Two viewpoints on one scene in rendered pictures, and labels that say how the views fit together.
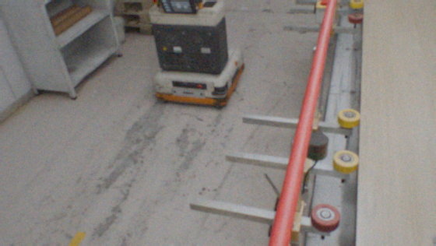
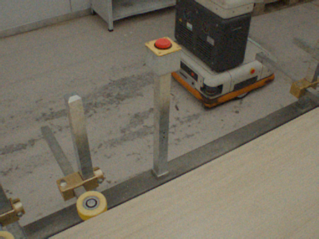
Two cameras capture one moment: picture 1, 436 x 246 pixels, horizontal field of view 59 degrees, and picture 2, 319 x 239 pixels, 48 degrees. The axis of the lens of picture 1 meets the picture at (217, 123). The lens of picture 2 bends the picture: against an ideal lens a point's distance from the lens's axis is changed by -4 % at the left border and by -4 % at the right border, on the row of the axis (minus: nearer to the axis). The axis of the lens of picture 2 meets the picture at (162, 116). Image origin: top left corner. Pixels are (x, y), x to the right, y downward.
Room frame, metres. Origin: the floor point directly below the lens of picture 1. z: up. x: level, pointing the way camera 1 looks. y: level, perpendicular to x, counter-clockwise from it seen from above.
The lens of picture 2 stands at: (0.80, -0.98, 1.73)
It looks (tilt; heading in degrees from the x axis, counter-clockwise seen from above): 42 degrees down; 36
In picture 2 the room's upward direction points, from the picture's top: 1 degrees clockwise
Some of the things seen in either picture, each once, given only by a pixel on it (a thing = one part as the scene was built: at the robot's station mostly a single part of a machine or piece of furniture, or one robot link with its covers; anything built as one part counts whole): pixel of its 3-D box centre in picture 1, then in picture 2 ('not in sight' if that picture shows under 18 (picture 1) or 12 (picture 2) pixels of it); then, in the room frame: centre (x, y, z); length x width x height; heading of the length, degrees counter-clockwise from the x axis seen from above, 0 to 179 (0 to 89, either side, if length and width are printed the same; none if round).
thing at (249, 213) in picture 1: (257, 216); not in sight; (0.77, -0.09, 0.84); 0.43 x 0.03 x 0.04; 69
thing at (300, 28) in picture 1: (319, 29); (291, 79); (2.16, -0.67, 0.82); 0.43 x 0.03 x 0.04; 69
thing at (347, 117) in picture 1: (347, 125); (93, 213); (1.15, -0.50, 0.85); 0.08 x 0.08 x 0.11
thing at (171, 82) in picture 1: (189, 84); (185, 67); (2.68, 0.19, 0.23); 0.41 x 0.02 x 0.08; 69
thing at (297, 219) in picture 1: (294, 217); not in sight; (0.75, -0.20, 0.85); 0.14 x 0.06 x 0.05; 159
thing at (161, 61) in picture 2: (325, 12); (162, 57); (1.48, -0.48, 1.18); 0.07 x 0.07 x 0.08; 69
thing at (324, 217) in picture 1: (324, 226); not in sight; (0.70, -0.28, 0.85); 0.08 x 0.08 x 0.11
